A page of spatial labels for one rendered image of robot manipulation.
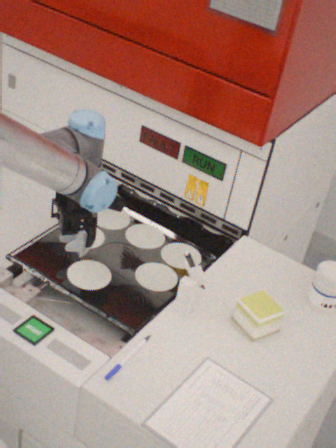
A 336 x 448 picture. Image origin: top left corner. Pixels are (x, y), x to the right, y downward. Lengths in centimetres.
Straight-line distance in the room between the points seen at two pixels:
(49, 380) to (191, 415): 27
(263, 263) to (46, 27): 78
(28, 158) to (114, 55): 59
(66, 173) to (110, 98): 60
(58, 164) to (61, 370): 37
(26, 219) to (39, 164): 72
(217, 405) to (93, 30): 90
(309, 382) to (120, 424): 37
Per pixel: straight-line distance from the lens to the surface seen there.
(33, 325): 131
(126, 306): 146
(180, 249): 164
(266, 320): 132
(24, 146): 106
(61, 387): 125
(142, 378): 124
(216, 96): 148
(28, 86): 190
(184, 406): 121
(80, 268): 154
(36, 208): 185
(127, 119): 170
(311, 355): 138
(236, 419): 122
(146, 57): 155
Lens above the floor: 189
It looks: 35 degrees down
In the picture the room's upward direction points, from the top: 11 degrees clockwise
